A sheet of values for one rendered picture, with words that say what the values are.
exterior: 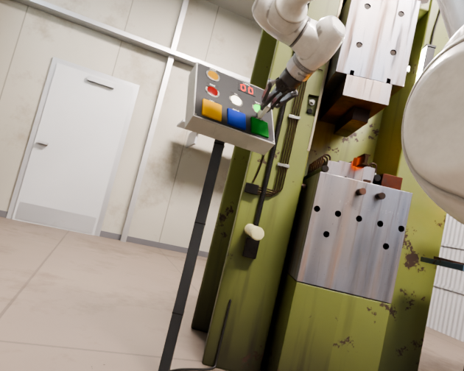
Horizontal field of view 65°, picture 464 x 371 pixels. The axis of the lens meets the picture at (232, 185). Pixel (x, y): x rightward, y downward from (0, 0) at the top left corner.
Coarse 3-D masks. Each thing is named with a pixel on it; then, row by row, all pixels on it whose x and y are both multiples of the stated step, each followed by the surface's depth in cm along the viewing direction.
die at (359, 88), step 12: (348, 84) 157; (360, 84) 157; (372, 84) 157; (384, 84) 157; (336, 96) 169; (348, 96) 157; (360, 96) 157; (372, 96) 157; (384, 96) 157; (324, 108) 191; (336, 108) 174; (348, 108) 171; (372, 108) 164; (324, 120) 195; (336, 120) 191
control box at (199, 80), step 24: (192, 72) 141; (216, 72) 142; (192, 96) 132; (216, 96) 136; (240, 96) 143; (192, 120) 128; (216, 120) 130; (264, 120) 143; (240, 144) 139; (264, 144) 139
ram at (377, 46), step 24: (360, 0) 161; (384, 0) 161; (408, 0) 161; (360, 24) 160; (384, 24) 160; (408, 24) 160; (360, 48) 159; (384, 48) 159; (408, 48) 159; (336, 72) 159; (360, 72) 158; (384, 72) 158; (408, 72) 178
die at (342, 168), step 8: (328, 160) 154; (328, 168) 154; (336, 168) 154; (344, 168) 154; (352, 168) 154; (360, 168) 154; (368, 168) 154; (344, 176) 154; (352, 176) 154; (360, 176) 154; (368, 176) 154
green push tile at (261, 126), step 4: (252, 120) 138; (256, 120) 140; (260, 120) 141; (252, 124) 137; (256, 124) 138; (260, 124) 139; (264, 124) 141; (252, 128) 136; (256, 128) 137; (260, 128) 138; (264, 128) 140; (252, 132) 136; (256, 132) 136; (260, 132) 137; (264, 132) 138; (268, 132) 139; (264, 136) 138; (268, 136) 138
